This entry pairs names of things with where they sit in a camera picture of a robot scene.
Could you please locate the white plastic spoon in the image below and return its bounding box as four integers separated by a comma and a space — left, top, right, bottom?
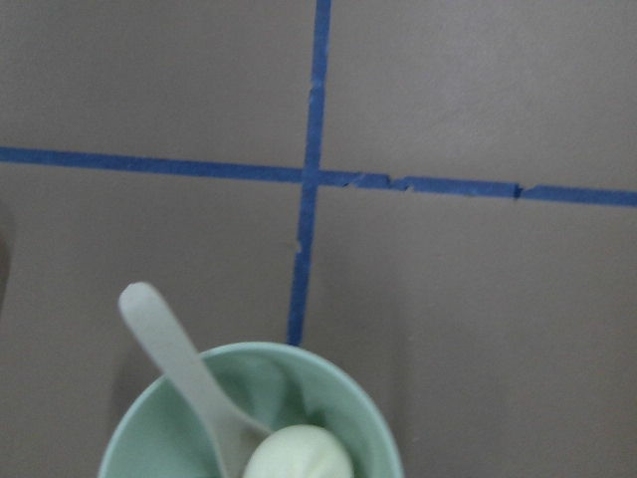
117, 282, 271, 477

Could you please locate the mint green bowl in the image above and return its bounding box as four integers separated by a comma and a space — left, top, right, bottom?
98, 342, 404, 478

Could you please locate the white steamed bun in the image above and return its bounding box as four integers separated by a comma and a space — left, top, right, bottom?
243, 425, 354, 478

